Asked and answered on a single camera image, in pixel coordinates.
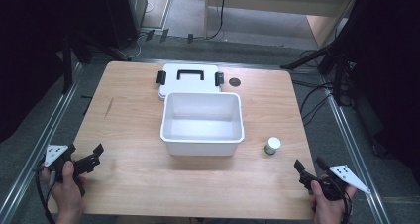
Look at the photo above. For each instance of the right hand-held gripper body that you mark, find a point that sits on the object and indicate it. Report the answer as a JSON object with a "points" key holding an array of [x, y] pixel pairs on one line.
{"points": [[346, 176]]}

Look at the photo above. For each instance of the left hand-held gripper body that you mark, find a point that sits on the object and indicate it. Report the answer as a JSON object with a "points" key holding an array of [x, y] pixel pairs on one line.
{"points": [[55, 153]]}

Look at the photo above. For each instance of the small white-capped jar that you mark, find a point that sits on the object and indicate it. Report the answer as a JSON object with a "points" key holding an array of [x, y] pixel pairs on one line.
{"points": [[272, 145]]}

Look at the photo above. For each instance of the white plastic storage box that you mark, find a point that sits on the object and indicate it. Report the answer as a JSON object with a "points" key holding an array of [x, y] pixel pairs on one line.
{"points": [[201, 125]]}

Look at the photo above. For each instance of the person's right hand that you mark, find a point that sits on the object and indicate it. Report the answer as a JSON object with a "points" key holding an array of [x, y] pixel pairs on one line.
{"points": [[330, 209]]}

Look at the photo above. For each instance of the person's left hand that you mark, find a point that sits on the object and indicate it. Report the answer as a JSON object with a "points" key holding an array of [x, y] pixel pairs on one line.
{"points": [[67, 194]]}

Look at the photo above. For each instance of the black upright stand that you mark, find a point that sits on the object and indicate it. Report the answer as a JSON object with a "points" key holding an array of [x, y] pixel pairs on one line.
{"points": [[67, 65]]}

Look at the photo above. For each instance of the black curtain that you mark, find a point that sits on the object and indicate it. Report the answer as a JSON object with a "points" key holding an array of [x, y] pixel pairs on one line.
{"points": [[29, 52], [389, 68]]}

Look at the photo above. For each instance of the black tripod stand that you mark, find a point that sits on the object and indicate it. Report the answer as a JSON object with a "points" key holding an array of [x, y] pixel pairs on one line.
{"points": [[330, 57]]}

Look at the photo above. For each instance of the dark round table disc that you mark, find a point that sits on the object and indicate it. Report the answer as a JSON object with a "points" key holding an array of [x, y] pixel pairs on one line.
{"points": [[234, 82]]}

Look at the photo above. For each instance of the black floor tape strip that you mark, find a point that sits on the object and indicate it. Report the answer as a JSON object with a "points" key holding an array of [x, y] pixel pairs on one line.
{"points": [[149, 35], [190, 38], [164, 35]]}

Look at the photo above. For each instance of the dark cabinet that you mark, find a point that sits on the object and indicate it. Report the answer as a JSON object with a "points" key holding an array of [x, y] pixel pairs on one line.
{"points": [[125, 12]]}

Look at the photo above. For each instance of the light wooden furniture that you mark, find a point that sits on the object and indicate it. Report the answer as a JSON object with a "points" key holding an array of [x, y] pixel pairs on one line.
{"points": [[280, 2]]}

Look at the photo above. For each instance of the aluminium frame rail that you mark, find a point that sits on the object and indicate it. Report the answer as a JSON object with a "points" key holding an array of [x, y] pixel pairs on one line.
{"points": [[353, 151], [36, 151]]}

